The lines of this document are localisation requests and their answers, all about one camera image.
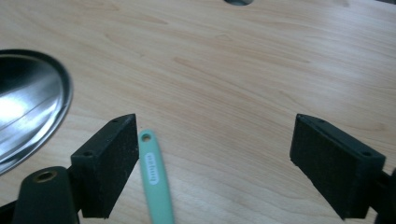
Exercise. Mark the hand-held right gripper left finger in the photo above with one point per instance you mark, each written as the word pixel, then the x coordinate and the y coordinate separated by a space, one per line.
pixel 102 174

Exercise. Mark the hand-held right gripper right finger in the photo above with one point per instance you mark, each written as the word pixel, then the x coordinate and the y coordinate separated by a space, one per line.
pixel 336 168

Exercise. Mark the stainless steel bowl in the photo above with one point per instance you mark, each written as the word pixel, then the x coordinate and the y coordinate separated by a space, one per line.
pixel 26 105

